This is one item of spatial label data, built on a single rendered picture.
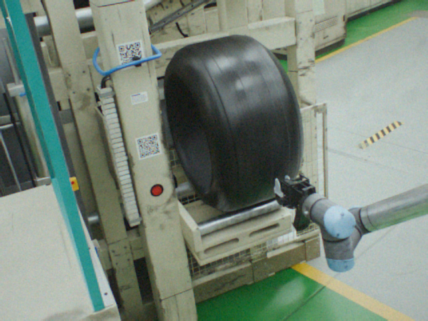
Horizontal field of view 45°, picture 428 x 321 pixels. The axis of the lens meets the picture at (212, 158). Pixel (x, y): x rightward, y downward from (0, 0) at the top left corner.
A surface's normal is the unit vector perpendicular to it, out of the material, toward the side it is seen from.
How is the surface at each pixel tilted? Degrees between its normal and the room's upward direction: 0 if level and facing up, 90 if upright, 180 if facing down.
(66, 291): 0
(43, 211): 0
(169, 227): 90
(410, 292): 0
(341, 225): 83
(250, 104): 59
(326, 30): 90
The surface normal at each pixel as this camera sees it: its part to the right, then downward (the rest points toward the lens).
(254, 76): 0.18, -0.41
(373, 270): -0.11, -0.88
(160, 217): 0.40, 0.38
